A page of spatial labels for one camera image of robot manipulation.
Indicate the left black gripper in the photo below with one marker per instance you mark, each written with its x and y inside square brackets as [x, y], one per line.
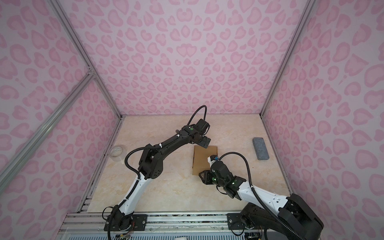
[203, 142]

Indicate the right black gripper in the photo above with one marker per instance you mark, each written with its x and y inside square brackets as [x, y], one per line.
[205, 175]

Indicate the brown cardboard box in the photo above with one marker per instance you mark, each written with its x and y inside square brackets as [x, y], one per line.
[200, 161]

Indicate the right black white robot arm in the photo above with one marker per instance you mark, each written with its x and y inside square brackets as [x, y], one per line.
[290, 216]

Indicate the grey felt case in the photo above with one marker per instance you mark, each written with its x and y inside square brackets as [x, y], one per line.
[260, 149]

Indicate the clear tape roll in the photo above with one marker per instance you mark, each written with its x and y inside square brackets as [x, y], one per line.
[118, 153]

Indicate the left diagonal aluminium strut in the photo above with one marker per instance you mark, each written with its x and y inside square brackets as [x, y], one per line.
[29, 148]

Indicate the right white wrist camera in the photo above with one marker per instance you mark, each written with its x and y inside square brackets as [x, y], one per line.
[212, 158]

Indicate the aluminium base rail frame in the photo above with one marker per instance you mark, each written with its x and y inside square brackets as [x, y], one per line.
[211, 225]

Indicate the left corner aluminium post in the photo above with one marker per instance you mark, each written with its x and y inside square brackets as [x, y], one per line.
[80, 48]

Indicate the corner aluminium post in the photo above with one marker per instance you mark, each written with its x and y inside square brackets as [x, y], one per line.
[80, 48]
[303, 22]

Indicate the right corner aluminium post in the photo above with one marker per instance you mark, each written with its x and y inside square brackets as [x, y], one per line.
[303, 22]

